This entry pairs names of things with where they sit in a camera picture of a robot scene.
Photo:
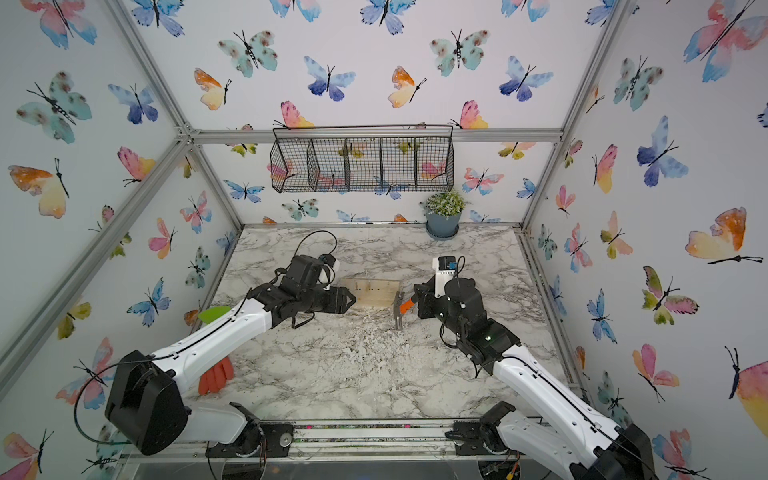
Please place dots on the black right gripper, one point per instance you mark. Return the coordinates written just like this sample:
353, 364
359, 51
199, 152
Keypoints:
426, 304

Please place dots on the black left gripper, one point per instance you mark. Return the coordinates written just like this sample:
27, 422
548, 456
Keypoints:
339, 300

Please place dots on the orange handled claw hammer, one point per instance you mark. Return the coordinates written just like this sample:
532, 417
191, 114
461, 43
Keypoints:
403, 302

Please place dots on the wooden board with holes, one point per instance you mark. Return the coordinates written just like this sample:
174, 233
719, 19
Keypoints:
372, 293

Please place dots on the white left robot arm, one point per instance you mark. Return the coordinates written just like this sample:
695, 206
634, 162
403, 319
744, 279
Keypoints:
146, 402

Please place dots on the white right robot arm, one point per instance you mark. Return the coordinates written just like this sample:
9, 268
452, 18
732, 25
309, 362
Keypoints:
578, 442

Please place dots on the blue pot green plant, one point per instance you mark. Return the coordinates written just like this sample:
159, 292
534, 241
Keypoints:
443, 212

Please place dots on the red silicone glove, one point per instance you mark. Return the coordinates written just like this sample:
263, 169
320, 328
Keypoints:
216, 378

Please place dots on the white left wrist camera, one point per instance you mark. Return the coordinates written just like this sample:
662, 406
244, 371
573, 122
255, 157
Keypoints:
328, 269

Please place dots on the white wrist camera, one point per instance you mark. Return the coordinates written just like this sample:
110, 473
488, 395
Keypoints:
445, 269
328, 269

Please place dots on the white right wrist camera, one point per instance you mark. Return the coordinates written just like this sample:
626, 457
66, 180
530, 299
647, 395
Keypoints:
445, 269

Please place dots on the green spatula yellow handle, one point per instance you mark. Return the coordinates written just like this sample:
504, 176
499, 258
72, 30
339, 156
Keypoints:
212, 314

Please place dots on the aluminium front rail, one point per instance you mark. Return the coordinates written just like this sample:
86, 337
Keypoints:
342, 440

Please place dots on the black wire wall basket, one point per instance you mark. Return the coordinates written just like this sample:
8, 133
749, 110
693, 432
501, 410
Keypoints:
386, 160

